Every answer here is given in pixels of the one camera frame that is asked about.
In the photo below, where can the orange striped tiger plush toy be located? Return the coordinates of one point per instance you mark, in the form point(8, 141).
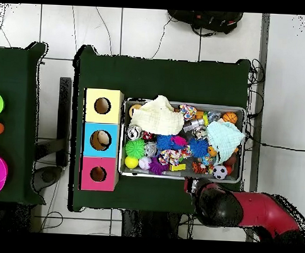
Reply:
point(198, 167)

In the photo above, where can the colourful knotted cloth toy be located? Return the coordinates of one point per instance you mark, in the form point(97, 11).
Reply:
point(171, 156)

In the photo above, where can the multicolour spiky caterpillar toy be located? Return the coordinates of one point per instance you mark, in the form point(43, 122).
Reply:
point(178, 141)

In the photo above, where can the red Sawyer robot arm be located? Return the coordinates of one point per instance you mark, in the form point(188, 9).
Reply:
point(264, 212)

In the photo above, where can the shallow mesh bin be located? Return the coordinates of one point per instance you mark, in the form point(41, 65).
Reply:
point(165, 176)

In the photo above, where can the wooden box with three holes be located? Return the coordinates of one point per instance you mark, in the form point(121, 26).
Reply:
point(110, 162)

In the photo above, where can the small soccer ball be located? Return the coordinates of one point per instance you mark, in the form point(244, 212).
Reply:
point(220, 172)

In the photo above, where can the blue spiky toy with eyes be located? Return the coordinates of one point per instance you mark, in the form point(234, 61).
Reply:
point(198, 147)

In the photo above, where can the mint green cloth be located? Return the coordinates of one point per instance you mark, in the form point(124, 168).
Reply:
point(225, 139)

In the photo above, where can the yellow ball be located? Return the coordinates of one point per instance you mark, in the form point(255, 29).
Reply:
point(131, 162)

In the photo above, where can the green spiky ball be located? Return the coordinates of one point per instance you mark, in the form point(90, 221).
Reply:
point(135, 148)

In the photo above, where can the crushed silver can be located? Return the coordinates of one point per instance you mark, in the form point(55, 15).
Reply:
point(133, 132)

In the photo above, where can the cream yellow cloth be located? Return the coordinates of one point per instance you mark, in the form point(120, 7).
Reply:
point(155, 116)

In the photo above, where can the small orange basketball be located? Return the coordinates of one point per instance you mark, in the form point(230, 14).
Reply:
point(229, 117)

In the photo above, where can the black stand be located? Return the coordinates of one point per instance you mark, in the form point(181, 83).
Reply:
point(64, 115)

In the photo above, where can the dark green tablecloth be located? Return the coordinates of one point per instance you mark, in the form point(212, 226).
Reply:
point(18, 87)
point(99, 71)

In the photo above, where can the black backpack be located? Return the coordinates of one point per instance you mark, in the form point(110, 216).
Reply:
point(210, 20)

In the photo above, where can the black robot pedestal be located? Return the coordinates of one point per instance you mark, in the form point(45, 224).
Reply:
point(148, 224)

